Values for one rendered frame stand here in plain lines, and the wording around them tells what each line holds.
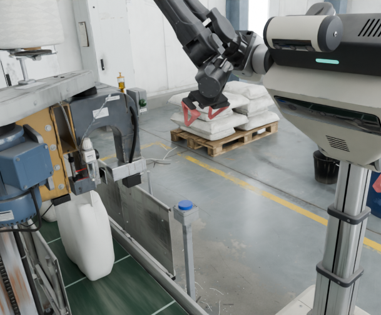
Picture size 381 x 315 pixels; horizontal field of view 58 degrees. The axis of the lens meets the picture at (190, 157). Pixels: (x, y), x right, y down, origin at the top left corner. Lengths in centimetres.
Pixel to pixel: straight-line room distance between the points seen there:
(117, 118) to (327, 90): 71
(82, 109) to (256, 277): 160
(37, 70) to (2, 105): 307
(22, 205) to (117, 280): 93
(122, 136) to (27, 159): 47
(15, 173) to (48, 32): 35
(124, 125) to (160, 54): 490
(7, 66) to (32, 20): 299
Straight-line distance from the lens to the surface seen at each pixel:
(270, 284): 232
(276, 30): 82
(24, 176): 91
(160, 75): 617
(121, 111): 126
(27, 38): 93
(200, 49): 91
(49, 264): 153
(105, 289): 181
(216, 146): 396
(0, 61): 390
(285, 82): 99
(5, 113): 92
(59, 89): 109
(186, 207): 141
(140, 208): 190
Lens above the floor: 160
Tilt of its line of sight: 24 degrees down
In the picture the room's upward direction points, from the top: 3 degrees counter-clockwise
